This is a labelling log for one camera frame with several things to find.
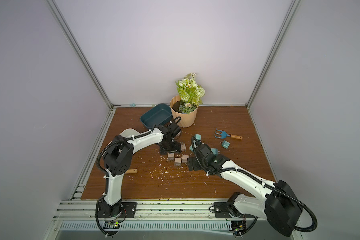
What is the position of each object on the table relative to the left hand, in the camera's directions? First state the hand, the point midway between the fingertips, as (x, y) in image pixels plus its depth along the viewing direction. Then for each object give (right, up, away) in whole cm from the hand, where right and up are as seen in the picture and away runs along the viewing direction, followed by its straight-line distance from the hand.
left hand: (177, 152), depth 92 cm
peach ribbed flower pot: (+6, +21, +6) cm, 22 cm away
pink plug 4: (+4, -3, -4) cm, 7 cm away
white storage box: (-33, +13, +6) cm, 36 cm away
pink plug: (+3, +3, +2) cm, 5 cm away
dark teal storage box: (-15, +25, +22) cm, 37 cm away
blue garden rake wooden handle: (+32, +10, +11) cm, 35 cm away
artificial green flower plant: (+8, +37, -2) cm, 38 cm away
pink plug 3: (0, -4, -4) cm, 6 cm away
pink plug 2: (-4, -2, -2) cm, 5 cm away
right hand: (+10, -2, -10) cm, 14 cm away
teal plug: (+14, +9, +8) cm, 18 cm away
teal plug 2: (+9, +2, +3) cm, 9 cm away
